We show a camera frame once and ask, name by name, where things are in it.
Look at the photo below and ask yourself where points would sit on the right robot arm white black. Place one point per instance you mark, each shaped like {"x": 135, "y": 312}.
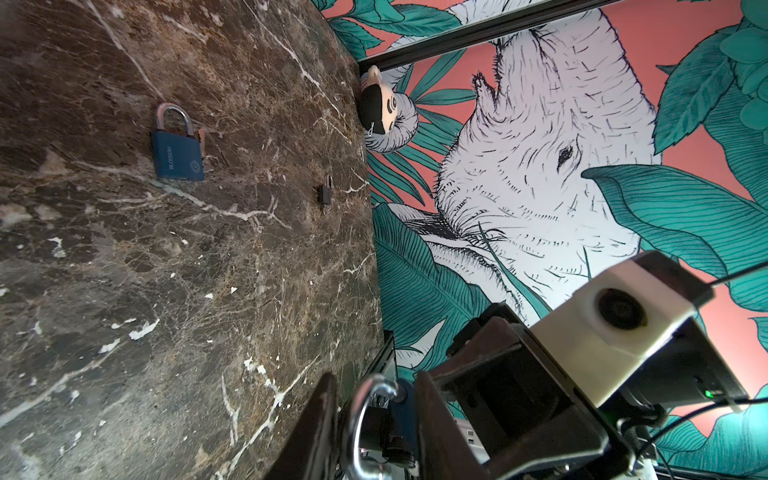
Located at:
{"x": 687, "y": 370}

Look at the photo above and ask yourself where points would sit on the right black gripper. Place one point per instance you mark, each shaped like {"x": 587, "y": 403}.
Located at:
{"x": 499, "y": 407}

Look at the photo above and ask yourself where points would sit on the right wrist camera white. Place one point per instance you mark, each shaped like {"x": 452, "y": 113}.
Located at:
{"x": 611, "y": 325}

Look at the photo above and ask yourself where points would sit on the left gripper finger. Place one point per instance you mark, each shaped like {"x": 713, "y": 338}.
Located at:
{"x": 310, "y": 451}

